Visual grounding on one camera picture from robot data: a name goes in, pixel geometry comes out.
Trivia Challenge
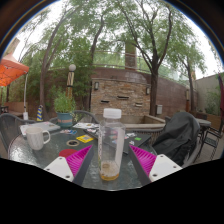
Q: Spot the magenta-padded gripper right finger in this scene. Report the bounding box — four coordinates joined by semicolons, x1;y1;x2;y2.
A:
128;144;184;186

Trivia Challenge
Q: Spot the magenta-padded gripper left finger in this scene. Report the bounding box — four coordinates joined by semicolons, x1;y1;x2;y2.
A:
43;144;95;186

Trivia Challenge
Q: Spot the clear bottle with white cap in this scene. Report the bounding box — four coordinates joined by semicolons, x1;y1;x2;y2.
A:
97;107;127;182

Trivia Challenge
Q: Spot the flat round red coaster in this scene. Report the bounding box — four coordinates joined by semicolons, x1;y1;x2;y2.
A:
58;148;78;159

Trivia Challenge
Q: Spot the grey mesh chair with backpack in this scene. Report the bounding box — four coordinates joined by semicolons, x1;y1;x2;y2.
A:
146;116;214;168

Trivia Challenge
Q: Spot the white ribbed mug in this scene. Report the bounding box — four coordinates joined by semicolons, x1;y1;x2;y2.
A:
25;126;52;151

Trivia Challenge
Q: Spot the black laptop with stickers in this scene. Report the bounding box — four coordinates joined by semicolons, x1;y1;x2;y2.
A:
84;127;153;155

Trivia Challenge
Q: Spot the blue sticker card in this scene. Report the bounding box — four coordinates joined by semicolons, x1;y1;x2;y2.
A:
59;128;78;136

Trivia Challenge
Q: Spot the yellow card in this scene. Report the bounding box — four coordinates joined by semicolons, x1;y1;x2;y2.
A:
75;134;95;144

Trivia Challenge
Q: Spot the white sticker sheet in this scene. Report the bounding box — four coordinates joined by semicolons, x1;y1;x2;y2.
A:
72;122;100;130

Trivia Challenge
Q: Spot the blue yellow striped bollard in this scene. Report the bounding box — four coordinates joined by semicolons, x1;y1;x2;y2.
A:
35;104;44;123

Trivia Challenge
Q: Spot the round glass patio table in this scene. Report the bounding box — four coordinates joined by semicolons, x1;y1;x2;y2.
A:
198;117;213;129

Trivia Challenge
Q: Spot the green plant in teal pot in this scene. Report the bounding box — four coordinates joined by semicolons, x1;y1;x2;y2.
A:
53;89;77;129

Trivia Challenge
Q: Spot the dark-trunked tree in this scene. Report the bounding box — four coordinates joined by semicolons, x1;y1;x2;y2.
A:
116;0;188;117

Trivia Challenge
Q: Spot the leaning grey-trunked tree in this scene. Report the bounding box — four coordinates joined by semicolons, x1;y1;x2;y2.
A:
39;6;101;121

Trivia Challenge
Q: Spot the orange canopy tent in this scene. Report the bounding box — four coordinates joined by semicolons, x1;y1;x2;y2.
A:
0;53;30;121

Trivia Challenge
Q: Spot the tape roll ring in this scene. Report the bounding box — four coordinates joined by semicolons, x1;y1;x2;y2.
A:
65;139;81;148

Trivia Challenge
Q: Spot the globe lamp post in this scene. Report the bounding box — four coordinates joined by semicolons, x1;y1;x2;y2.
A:
66;63;77;99

